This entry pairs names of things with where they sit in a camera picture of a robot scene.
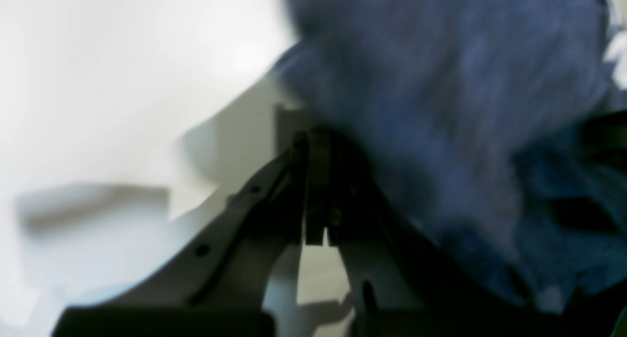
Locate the dark blue t-shirt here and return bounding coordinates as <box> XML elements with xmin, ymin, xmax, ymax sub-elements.
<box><xmin>274</xmin><ymin>0</ymin><xmax>626</xmax><ymax>314</ymax></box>

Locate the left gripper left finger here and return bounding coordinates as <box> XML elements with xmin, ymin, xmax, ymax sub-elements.
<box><xmin>53</xmin><ymin>132</ymin><xmax>309</xmax><ymax>337</ymax></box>

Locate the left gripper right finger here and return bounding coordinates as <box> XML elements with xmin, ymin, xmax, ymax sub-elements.
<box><xmin>306</xmin><ymin>129</ymin><xmax>626</xmax><ymax>337</ymax></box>

